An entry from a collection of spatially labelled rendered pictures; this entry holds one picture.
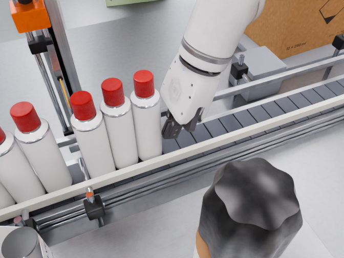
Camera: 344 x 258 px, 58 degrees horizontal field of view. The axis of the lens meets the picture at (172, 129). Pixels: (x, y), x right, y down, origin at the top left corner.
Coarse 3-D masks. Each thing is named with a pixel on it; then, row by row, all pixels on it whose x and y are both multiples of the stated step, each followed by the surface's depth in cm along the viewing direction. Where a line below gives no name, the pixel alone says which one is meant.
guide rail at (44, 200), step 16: (304, 112) 68; (256, 128) 65; (208, 144) 62; (160, 160) 60; (176, 160) 62; (112, 176) 57; (128, 176) 59; (64, 192) 55; (80, 192) 56; (16, 208) 53; (32, 208) 54
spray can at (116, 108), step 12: (108, 84) 48; (120, 84) 48; (108, 96) 48; (120, 96) 49; (108, 108) 50; (120, 108) 50; (108, 120) 51; (120, 120) 51; (132, 120) 54; (108, 132) 54; (120, 132) 53; (132, 132) 55; (120, 144) 56; (132, 144) 57; (120, 156) 58; (132, 156) 59; (120, 168) 61
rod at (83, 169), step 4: (80, 160) 60; (80, 164) 59; (84, 164) 60; (80, 168) 59; (84, 168) 59; (84, 172) 58; (84, 176) 58; (88, 176) 58; (84, 180) 57; (88, 188) 56; (92, 188) 56
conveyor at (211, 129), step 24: (288, 96) 77; (312, 96) 77; (336, 96) 77; (216, 120) 71; (240, 120) 71; (264, 120) 71; (168, 144) 67; (192, 144) 67; (72, 168) 62; (168, 168) 64; (96, 192) 59
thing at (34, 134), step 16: (16, 112) 44; (32, 112) 45; (16, 128) 47; (32, 128) 46; (48, 128) 48; (32, 144) 47; (48, 144) 49; (32, 160) 50; (48, 160) 51; (48, 176) 53; (64, 176) 56; (48, 192) 58
